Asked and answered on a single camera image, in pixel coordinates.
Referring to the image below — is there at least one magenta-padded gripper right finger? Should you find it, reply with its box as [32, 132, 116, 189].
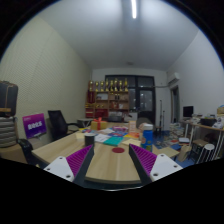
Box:
[128, 143, 184, 186]

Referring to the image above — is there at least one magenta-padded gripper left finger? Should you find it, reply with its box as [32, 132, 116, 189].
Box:
[43, 144, 96, 188]

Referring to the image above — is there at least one pale yellow paper sheet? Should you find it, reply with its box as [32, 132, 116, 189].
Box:
[121, 138, 142, 148]

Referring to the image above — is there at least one orange red book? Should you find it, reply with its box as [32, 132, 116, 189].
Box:
[123, 132, 141, 140]

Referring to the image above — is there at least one flat round red coaster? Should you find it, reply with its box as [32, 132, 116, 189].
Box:
[111, 147, 126, 154]

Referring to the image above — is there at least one white booklet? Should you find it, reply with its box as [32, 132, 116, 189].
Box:
[94, 133, 111, 144]

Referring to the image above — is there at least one orange framed card stand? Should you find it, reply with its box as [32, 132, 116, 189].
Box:
[128, 120, 138, 133]

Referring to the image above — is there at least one teal book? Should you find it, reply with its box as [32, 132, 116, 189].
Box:
[102, 135, 124, 147]

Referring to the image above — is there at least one yellow gift box red ribbon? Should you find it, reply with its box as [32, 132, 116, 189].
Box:
[90, 117, 109, 131]

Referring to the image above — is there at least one black office chair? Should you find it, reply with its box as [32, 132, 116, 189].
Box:
[47, 109, 79, 141]

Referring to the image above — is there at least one purple sign board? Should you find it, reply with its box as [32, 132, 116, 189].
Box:
[22, 113, 47, 140]

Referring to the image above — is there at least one white round stool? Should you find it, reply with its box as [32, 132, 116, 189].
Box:
[196, 143, 216, 164]

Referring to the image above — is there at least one black framed glass door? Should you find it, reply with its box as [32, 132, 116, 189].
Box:
[105, 74, 156, 126]

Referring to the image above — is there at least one black computer monitor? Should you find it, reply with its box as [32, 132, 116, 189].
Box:
[182, 105, 195, 118]

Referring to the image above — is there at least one wooden shelf unit with trophies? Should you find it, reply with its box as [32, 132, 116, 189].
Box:
[85, 78, 130, 121]

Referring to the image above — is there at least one wooden side desk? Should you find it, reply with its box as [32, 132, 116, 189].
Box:
[179, 119, 224, 161]

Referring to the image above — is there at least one ceiling tube light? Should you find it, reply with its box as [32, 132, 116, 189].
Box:
[130, 0, 138, 20]

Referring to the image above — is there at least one white wall air conditioner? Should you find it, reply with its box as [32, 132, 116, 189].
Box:
[167, 72, 182, 86]

